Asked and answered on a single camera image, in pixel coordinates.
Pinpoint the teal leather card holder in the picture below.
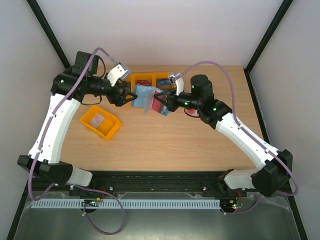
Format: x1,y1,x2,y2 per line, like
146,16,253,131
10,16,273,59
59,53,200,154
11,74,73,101
131,85,170,116

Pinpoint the red credit card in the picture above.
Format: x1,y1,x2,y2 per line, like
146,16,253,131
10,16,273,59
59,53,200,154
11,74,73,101
151,91,167,114
186,109,199,117

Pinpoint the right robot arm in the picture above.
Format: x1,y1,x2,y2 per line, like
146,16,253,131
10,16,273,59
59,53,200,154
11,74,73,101
153,74,293,197

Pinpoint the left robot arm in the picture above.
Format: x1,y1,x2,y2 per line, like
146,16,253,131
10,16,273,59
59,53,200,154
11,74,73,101
17,51,138,187

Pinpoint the blue card stack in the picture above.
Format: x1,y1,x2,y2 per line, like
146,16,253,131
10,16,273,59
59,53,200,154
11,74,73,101
156,78,171,86

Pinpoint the red card stack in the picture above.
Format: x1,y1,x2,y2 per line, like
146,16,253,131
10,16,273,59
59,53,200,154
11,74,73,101
136,80,152,86

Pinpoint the pink card in loose bin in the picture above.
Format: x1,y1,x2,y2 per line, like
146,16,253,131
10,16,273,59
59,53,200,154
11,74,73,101
89,113,105,128

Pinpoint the middle yellow bin in row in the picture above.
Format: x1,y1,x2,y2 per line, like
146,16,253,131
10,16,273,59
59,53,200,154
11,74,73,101
125,73,156,92

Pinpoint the yellow bin in row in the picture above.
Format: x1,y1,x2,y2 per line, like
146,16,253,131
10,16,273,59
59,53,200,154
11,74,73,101
125,73,156,92
154,72,176,91

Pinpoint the loose yellow bin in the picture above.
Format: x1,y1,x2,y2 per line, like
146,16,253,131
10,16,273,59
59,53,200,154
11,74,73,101
79,105,122,141

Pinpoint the right yellow bin in row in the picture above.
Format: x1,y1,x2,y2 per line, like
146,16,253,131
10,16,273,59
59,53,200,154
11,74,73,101
154,72,176,91

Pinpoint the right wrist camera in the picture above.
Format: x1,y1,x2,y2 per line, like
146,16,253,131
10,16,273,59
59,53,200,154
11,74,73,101
168,71,184,96

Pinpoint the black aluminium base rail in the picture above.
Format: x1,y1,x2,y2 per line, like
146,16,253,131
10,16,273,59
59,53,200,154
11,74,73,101
27,170,251,198

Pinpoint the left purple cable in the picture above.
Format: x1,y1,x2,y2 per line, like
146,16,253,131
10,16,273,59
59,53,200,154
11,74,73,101
27,47,125,235

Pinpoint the slotted white cable duct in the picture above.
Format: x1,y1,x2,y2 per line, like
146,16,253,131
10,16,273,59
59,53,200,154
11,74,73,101
29,198,221,210

